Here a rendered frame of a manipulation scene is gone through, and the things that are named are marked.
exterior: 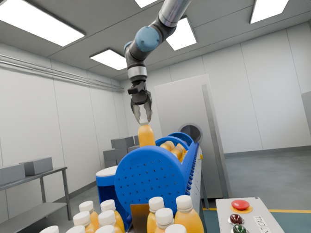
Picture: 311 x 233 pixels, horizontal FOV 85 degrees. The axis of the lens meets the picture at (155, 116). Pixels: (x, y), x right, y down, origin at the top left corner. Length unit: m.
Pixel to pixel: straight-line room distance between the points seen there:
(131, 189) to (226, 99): 5.19
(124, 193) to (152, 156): 0.19
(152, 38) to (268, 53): 5.47
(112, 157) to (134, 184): 4.02
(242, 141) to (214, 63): 2.57
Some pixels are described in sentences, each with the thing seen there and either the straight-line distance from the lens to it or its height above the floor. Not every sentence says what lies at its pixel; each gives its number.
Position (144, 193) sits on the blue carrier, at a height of 1.07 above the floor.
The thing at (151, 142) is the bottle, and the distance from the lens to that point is 0.74.
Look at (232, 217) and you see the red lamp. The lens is 0.40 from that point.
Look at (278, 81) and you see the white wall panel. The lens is 5.93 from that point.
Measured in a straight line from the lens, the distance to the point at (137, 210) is 0.67.
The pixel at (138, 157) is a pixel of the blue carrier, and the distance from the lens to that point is 0.68.
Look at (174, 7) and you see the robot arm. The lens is 0.74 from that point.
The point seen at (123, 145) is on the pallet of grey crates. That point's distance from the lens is 4.43.
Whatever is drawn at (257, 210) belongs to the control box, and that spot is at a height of 1.10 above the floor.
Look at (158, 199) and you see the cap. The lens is 0.50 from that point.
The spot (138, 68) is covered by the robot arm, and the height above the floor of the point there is 1.58.
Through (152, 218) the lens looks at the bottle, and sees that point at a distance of 0.50.
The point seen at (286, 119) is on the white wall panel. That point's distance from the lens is 5.89.
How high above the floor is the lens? 1.30
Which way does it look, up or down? 4 degrees up
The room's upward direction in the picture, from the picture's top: 10 degrees counter-clockwise
